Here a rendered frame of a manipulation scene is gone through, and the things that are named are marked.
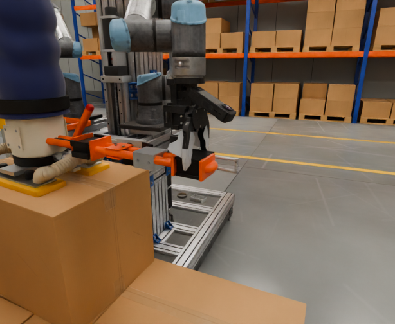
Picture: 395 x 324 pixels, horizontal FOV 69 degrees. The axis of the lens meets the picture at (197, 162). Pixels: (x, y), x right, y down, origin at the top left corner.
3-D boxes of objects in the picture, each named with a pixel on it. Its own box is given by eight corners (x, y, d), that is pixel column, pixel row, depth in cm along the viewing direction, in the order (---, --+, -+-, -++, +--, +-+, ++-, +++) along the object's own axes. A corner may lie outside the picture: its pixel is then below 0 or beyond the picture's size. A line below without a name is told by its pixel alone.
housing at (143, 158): (132, 168, 77) (130, 152, 76) (147, 161, 83) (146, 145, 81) (154, 172, 74) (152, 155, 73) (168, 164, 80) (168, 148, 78)
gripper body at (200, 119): (179, 125, 75) (179, 76, 72) (210, 128, 72) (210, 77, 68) (163, 130, 69) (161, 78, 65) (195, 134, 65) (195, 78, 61)
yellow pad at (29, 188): (-27, 177, 97) (-31, 163, 96) (3, 168, 106) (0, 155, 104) (37, 198, 82) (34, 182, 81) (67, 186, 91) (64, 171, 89)
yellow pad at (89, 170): (27, 162, 113) (24, 149, 112) (49, 155, 122) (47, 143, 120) (89, 177, 98) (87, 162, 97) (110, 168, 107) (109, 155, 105)
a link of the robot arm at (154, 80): (138, 100, 145) (136, 71, 140) (165, 99, 146) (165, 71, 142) (136, 103, 133) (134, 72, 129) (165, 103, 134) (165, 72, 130)
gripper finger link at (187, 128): (187, 150, 69) (193, 114, 69) (193, 151, 68) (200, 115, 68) (177, 147, 64) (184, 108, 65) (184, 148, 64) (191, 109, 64)
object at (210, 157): (170, 175, 71) (170, 156, 69) (186, 166, 77) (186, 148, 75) (201, 182, 67) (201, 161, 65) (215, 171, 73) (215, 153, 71)
